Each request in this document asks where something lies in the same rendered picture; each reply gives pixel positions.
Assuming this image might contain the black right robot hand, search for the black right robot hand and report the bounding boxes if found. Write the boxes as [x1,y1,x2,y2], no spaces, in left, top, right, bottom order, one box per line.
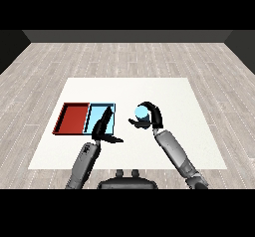
[127,101,164,129]

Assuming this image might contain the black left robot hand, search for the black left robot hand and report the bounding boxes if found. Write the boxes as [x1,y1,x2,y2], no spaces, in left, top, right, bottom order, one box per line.
[91,107,125,144]

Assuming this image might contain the light blue shallow open box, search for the light blue shallow open box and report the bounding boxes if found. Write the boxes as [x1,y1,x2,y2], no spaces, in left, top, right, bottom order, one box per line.
[82,103,117,136]

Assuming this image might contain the small blue can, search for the small blue can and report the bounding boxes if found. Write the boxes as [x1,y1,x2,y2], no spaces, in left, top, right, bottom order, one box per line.
[134,105,150,121]

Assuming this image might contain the red shallow open box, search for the red shallow open box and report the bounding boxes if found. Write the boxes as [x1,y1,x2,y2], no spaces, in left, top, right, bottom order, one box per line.
[52,102,91,136]

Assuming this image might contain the dark grey robot body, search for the dark grey robot body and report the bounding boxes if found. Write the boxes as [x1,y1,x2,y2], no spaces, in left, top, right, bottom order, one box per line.
[97,168,159,190]

